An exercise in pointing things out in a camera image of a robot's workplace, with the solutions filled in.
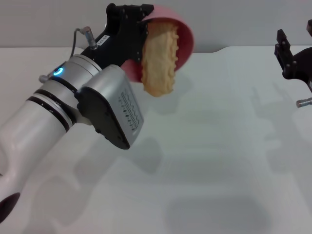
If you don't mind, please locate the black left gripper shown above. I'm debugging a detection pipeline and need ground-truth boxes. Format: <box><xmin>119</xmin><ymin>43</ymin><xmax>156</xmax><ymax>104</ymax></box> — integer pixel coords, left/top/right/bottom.
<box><xmin>81</xmin><ymin>2</ymin><xmax>155</xmax><ymax>72</ymax></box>

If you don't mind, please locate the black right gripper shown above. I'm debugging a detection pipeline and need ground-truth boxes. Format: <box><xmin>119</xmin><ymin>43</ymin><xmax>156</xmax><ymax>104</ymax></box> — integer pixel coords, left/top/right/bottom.
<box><xmin>274</xmin><ymin>20</ymin><xmax>312</xmax><ymax>93</ymax></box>

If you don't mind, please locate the oblong golden bread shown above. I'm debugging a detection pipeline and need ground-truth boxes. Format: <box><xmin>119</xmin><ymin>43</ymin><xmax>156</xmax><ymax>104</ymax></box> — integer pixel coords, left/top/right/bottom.
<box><xmin>140</xmin><ymin>20</ymin><xmax>180</xmax><ymax>98</ymax></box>

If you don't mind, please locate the pink plastic bowl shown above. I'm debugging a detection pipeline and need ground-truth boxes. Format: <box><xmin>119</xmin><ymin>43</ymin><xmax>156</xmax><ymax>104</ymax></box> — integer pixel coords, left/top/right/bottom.
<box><xmin>121</xmin><ymin>4</ymin><xmax>195</xmax><ymax>84</ymax></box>

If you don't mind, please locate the left arm cable with connector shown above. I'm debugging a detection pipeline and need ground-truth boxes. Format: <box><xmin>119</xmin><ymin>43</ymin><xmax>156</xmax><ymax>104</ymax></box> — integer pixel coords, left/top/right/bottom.
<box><xmin>38</xmin><ymin>27</ymin><xmax>98</xmax><ymax>83</ymax></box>

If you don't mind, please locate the arm cable with connector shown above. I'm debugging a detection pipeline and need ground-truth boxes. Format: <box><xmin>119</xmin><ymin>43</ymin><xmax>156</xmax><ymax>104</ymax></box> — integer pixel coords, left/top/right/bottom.
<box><xmin>295</xmin><ymin>97</ymin><xmax>312</xmax><ymax>108</ymax></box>
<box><xmin>38</xmin><ymin>27</ymin><xmax>98</xmax><ymax>83</ymax></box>

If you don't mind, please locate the right arm cable with connector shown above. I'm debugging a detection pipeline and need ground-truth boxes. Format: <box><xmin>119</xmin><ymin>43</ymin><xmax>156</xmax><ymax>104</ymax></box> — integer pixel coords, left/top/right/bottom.
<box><xmin>295</xmin><ymin>97</ymin><xmax>312</xmax><ymax>108</ymax></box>

